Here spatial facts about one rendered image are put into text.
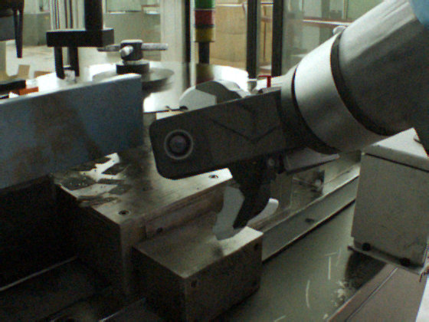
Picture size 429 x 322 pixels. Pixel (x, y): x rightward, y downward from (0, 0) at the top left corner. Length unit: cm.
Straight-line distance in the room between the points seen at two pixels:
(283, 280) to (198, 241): 13
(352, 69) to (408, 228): 34
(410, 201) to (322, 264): 14
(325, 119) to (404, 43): 8
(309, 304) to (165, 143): 27
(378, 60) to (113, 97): 22
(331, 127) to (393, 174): 28
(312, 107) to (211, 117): 8
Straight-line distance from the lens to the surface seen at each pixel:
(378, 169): 57
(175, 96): 52
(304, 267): 58
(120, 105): 39
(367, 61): 25
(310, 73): 29
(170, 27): 123
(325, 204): 72
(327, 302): 52
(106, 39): 54
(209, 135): 33
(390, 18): 25
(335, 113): 28
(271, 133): 33
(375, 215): 59
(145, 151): 62
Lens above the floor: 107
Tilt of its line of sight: 21 degrees down
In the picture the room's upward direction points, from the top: straight up
